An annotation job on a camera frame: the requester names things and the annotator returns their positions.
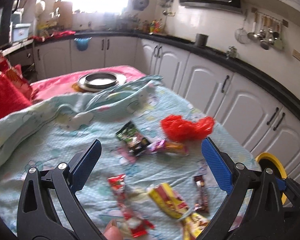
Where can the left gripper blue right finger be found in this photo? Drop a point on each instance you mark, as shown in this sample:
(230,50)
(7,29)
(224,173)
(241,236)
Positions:
(217,165)

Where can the left hand on gripper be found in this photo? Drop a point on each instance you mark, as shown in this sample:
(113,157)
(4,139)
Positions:
(112,232)

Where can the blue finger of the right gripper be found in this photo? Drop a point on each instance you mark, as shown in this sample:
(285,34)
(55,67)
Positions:
(281,183)

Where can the pink blanket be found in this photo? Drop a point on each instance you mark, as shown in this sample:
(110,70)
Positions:
(64,84)

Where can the hello kitty light blue blanket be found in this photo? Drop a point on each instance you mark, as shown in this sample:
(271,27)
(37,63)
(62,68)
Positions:
(54,130)

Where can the black kitchen countertop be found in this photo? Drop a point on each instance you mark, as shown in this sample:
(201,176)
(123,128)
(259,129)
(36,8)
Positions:
(258,77)

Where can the hanging wire skimmer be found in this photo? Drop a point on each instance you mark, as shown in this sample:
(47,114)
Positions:
(241,34)

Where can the red cushion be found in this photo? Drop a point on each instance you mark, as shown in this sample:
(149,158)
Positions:
(15,91)

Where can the brown chocolate bar wrapper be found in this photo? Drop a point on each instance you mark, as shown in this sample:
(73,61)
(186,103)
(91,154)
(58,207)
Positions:
(201,204)

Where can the yellow red snack box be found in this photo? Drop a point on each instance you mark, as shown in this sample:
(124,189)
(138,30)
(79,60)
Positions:
(172,204)

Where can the wall power strip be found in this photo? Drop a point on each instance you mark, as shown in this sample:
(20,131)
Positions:
(296,54)

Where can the white lower kitchen cabinets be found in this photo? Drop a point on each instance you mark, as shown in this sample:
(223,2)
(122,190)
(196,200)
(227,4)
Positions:
(252,116)

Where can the wall mounted round fan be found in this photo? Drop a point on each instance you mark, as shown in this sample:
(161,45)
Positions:
(140,5)

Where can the hanging green spatula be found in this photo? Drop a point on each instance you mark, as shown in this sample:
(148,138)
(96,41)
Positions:
(278,40)

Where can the red plastic bag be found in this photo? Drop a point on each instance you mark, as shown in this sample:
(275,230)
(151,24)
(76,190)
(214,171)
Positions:
(178,129)

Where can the dark metal pot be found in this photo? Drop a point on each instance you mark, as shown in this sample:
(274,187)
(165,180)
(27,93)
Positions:
(201,40)

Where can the purple snack wrapper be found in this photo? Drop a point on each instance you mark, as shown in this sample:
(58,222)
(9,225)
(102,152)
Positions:
(166,146)

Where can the small steel teapot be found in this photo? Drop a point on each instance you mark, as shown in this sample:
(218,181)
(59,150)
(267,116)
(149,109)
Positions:
(231,52)

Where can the yellow rimmed trash bin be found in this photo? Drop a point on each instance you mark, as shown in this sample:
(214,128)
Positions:
(267,160)

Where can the black green snack wrapper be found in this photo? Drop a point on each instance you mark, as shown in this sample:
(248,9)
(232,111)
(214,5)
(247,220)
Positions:
(135,141)

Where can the round steel pan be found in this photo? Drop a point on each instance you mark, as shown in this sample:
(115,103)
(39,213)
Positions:
(98,81)

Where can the condiment bottles on counter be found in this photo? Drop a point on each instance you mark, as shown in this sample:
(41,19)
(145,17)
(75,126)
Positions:
(155,26)

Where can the hanging steel ladle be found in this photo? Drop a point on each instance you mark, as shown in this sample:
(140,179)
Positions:
(252,35)

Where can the red strawberry snack wrapper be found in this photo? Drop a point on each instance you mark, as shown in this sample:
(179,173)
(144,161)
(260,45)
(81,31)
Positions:
(136,224)

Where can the blue hanging basket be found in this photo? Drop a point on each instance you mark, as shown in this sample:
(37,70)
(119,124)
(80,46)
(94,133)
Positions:
(82,43)

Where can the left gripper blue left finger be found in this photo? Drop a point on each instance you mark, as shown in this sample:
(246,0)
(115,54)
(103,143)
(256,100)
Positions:
(81,166)

